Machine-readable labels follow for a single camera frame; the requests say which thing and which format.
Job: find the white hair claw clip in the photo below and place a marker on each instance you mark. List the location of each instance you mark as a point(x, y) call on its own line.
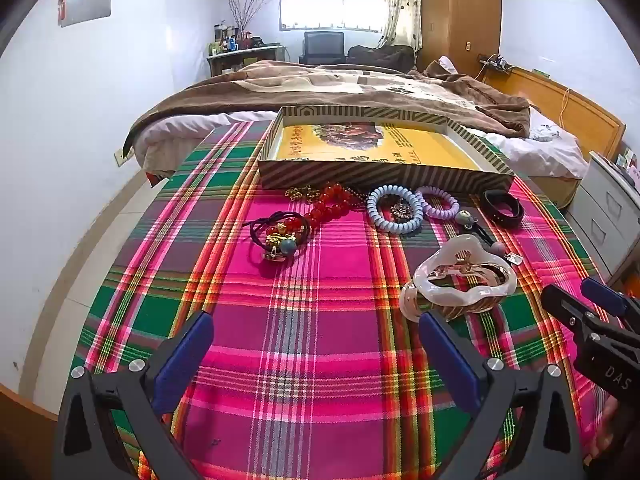
point(430, 265)

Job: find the brown blanket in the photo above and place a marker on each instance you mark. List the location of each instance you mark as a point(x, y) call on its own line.
point(300, 85)

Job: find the gold brooch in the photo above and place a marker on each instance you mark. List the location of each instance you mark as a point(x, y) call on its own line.
point(400, 209)

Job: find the patterned curtain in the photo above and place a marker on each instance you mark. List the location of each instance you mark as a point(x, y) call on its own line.
point(400, 5)

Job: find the window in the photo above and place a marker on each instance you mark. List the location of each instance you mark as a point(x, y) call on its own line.
point(330, 9)

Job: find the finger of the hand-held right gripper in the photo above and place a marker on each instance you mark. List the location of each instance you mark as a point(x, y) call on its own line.
point(562, 303)
point(602, 292)

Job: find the group of bottles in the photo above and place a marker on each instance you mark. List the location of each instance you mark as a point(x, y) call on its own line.
point(227, 40)

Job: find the wall socket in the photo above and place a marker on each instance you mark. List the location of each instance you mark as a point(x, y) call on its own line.
point(122, 156)

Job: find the power strip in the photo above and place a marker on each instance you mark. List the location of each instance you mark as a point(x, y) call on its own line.
point(495, 63)

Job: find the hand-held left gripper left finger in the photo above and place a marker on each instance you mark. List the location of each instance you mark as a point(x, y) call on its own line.
point(182, 365)

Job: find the white nightstand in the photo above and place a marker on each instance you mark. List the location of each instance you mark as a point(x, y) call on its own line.
point(600, 200)

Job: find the wooden bed frame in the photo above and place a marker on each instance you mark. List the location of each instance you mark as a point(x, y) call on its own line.
point(590, 115)

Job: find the red hanging ornament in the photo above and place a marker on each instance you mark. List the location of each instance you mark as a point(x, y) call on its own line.
point(63, 5)

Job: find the striped cardboard box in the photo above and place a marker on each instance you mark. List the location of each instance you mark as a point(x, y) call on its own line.
point(380, 147)

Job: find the black chair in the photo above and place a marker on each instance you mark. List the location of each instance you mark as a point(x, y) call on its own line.
point(324, 45)

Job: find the person's right hand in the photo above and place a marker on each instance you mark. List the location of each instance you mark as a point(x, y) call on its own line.
point(616, 425)

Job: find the desk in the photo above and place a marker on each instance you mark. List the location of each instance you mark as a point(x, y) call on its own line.
point(235, 57)

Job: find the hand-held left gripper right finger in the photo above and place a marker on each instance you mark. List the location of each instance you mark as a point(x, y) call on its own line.
point(450, 360)

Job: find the dark bag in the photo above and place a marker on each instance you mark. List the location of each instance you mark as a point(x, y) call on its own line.
point(380, 55)

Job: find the vase with branches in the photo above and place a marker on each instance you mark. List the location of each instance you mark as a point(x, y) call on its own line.
point(245, 15)

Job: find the wooden furniture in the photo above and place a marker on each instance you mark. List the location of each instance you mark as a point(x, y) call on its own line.
point(22, 435)

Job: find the wooden wardrobe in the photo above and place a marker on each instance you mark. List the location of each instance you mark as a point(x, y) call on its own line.
point(475, 10)

